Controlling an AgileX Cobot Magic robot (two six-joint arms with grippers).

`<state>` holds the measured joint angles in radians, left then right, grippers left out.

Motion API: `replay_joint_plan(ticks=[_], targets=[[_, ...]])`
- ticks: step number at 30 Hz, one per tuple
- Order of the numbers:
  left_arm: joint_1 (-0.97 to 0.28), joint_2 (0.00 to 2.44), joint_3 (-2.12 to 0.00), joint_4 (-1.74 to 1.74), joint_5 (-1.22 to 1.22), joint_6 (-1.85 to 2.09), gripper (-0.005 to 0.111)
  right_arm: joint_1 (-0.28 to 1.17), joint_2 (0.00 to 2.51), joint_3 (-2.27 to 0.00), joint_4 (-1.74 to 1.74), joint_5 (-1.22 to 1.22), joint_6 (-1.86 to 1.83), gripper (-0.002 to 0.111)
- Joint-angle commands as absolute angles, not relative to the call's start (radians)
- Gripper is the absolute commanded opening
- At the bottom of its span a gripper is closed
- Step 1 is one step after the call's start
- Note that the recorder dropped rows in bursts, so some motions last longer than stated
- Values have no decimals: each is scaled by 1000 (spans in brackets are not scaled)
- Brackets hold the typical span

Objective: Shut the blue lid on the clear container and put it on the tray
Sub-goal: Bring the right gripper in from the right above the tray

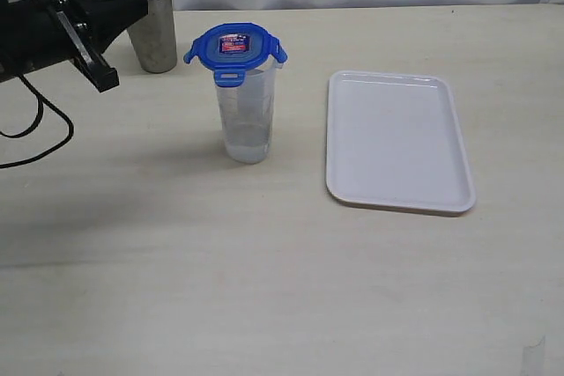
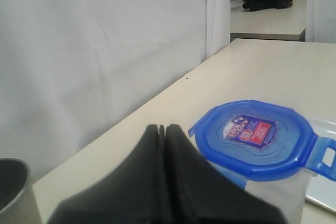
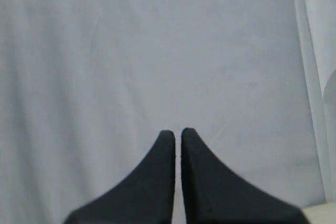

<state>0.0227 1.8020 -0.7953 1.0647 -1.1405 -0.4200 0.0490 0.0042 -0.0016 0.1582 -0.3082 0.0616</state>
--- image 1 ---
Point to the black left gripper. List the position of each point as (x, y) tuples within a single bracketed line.
[(36, 34)]

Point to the stainless steel cup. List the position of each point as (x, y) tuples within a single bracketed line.
[(153, 37)]

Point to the blue plastic snap lid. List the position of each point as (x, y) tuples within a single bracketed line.
[(231, 50)]

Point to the clear plastic tall container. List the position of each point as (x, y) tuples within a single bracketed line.
[(246, 114)]

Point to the white rectangular tray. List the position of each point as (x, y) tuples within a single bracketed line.
[(394, 142)]

